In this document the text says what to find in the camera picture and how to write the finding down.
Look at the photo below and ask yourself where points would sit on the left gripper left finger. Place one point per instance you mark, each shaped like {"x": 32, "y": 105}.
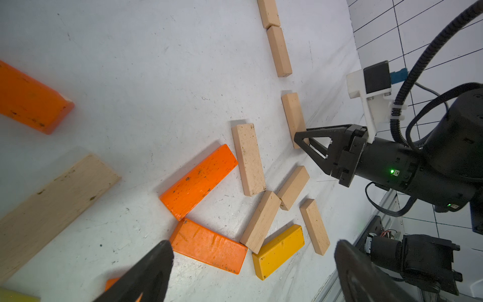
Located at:
{"x": 147, "y": 280}

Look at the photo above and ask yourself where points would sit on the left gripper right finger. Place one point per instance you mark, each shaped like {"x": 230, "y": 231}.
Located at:
{"x": 363, "y": 281}

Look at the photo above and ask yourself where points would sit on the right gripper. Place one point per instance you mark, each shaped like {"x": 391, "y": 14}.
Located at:
{"x": 336, "y": 150}

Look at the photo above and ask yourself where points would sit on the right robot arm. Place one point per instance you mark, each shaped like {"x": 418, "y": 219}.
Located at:
{"x": 437, "y": 158}

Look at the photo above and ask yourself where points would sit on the orange block lower middle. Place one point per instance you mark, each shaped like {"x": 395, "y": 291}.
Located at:
{"x": 202, "y": 244}

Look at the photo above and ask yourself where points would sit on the natural wood block small right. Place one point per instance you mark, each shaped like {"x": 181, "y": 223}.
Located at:
{"x": 293, "y": 187}

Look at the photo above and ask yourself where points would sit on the natural wood block vertical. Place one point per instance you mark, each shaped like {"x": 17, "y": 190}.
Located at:
{"x": 249, "y": 160}

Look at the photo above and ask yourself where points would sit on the yellow block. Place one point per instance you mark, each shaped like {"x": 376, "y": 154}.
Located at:
{"x": 274, "y": 254}

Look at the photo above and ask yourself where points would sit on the natural wood block small diagonal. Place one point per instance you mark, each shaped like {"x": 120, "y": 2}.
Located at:
{"x": 260, "y": 222}

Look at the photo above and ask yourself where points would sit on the yellow-green block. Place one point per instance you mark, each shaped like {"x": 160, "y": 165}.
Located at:
{"x": 7, "y": 295}

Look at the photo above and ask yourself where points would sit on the orange block far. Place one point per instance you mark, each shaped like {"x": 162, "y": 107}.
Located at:
{"x": 30, "y": 102}

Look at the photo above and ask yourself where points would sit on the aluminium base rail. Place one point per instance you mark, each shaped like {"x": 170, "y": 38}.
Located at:
{"x": 425, "y": 267}

